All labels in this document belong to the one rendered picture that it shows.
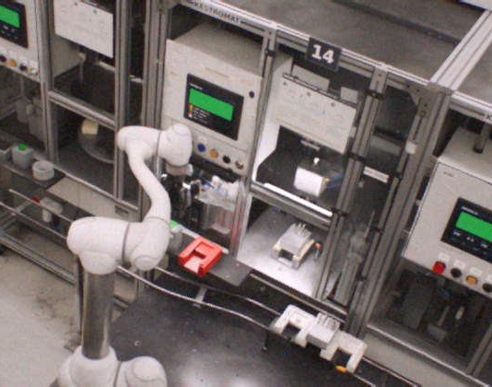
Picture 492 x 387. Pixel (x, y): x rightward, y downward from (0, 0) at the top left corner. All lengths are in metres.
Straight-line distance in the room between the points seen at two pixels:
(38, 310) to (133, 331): 1.10
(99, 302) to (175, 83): 0.90
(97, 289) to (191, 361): 0.72
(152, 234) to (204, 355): 0.86
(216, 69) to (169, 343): 1.19
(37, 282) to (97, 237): 1.94
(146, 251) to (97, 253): 0.17
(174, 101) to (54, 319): 1.68
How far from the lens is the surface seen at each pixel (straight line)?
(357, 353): 2.92
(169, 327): 3.12
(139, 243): 2.31
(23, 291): 4.20
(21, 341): 3.97
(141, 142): 2.72
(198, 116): 2.76
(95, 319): 2.53
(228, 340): 3.10
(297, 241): 3.08
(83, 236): 2.34
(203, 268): 2.98
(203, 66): 2.67
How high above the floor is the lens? 3.09
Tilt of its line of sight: 39 degrees down
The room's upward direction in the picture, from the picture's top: 10 degrees clockwise
